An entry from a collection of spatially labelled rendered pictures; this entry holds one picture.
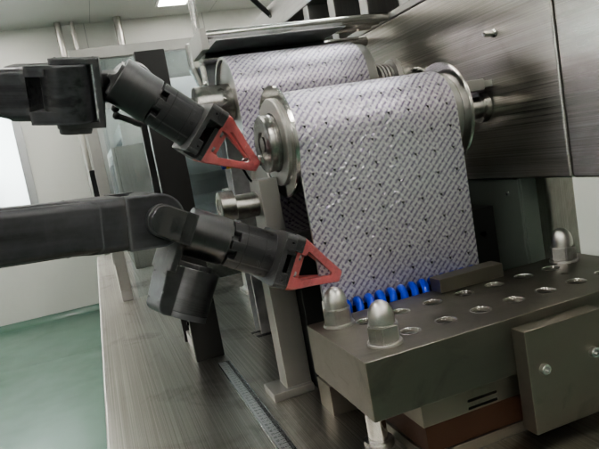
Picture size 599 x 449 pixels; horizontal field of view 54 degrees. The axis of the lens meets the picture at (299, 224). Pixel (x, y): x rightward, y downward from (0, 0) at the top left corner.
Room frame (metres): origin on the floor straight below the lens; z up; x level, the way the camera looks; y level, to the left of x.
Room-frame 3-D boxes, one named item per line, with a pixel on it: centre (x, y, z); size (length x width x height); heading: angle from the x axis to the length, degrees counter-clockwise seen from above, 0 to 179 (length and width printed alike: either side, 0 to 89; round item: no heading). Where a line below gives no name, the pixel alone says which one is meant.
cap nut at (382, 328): (0.57, -0.06, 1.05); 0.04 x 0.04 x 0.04
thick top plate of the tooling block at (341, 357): (0.67, -0.20, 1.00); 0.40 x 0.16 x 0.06; 108
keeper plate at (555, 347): (0.58, -0.25, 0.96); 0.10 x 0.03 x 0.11; 108
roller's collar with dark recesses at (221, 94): (1.02, 0.11, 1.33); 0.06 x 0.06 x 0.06; 18
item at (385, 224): (0.77, -0.12, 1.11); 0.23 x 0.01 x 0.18; 108
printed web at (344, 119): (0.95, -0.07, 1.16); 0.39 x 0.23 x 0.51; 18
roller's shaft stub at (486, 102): (0.88, -0.27, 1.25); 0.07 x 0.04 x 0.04; 108
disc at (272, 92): (0.79, 0.01, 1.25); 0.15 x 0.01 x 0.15; 18
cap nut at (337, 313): (0.66, -0.03, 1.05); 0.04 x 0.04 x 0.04
